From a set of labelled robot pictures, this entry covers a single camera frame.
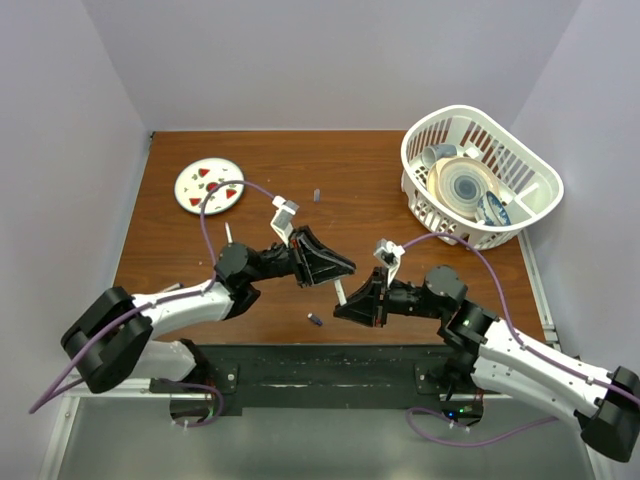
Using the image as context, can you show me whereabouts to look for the white plastic dish basket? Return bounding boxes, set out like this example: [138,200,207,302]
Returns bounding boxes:
[400,105,564,250]

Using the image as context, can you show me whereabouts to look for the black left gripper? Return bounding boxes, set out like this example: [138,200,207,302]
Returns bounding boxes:
[245,227,355,290]

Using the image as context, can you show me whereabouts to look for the white watermelon pattern plate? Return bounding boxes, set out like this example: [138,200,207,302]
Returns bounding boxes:
[174,157,245,215]

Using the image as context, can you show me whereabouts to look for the white green marker pen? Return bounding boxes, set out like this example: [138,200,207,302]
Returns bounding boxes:
[334,279,346,305]

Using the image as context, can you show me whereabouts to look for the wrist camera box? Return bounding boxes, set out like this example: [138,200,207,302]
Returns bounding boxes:
[270,195,299,246]
[373,239,405,286]

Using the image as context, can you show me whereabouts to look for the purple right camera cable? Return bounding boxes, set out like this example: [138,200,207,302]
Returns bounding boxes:
[399,231,526,351]

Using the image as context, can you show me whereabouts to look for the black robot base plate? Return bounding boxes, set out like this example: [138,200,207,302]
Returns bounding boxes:
[200,344,485,423]

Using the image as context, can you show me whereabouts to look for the blue pen cap with clip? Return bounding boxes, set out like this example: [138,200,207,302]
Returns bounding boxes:
[307,313,323,326]

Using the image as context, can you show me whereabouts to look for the beige stacked plates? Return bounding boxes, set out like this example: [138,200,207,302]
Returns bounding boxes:
[432,157,499,220]

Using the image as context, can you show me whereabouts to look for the purple camera cable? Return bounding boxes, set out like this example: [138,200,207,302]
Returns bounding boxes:
[199,179,277,281]
[399,231,526,351]

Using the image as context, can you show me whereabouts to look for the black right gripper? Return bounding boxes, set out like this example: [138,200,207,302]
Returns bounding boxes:
[334,266,447,327]

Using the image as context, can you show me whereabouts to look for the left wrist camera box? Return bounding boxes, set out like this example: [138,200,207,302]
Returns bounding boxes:
[270,195,299,246]

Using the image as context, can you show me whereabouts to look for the grey blue cup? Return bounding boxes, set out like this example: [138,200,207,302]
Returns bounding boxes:
[420,143,458,170]

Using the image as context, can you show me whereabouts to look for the blue white patterned bowl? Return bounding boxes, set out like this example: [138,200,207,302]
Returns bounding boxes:
[475,191,511,226]

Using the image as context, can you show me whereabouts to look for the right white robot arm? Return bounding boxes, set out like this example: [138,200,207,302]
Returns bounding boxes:
[334,266,639,463]

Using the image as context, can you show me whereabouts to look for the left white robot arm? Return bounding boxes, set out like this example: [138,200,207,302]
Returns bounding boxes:
[61,226,356,394]

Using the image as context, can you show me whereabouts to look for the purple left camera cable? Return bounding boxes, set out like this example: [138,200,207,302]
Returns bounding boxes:
[199,179,277,281]

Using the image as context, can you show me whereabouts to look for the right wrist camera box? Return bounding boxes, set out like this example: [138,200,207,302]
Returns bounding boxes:
[373,239,405,286]

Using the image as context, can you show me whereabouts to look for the white blue marker pen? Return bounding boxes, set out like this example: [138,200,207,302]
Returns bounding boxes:
[224,222,233,244]

